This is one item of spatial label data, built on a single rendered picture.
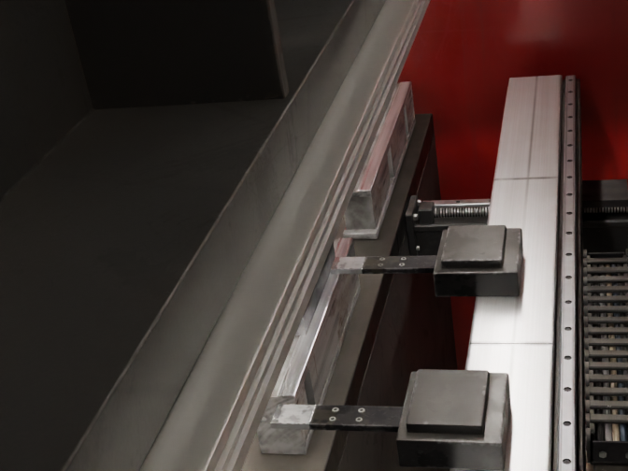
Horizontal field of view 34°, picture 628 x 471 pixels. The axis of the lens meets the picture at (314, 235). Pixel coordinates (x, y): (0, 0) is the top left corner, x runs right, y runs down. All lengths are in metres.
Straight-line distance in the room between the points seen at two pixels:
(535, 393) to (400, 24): 0.53
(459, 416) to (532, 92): 1.02
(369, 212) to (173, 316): 1.35
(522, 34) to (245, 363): 1.78
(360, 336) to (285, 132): 0.97
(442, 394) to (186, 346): 0.72
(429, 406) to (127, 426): 0.76
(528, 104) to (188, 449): 1.61
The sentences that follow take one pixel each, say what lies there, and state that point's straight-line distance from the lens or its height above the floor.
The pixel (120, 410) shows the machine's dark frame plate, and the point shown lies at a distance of 0.37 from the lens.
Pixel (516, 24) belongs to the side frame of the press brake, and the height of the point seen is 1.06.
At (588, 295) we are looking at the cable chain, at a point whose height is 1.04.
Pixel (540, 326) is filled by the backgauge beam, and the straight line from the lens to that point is 1.30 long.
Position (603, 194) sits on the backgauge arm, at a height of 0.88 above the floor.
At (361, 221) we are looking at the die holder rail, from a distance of 1.76.
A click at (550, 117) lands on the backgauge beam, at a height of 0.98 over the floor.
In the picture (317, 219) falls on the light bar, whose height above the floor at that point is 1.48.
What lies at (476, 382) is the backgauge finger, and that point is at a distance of 1.13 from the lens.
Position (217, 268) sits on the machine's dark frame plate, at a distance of 0.45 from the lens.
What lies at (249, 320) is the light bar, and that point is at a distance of 0.45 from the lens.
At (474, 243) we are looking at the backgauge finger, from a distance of 1.39.
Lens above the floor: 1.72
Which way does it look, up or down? 28 degrees down
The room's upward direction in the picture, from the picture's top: 9 degrees counter-clockwise
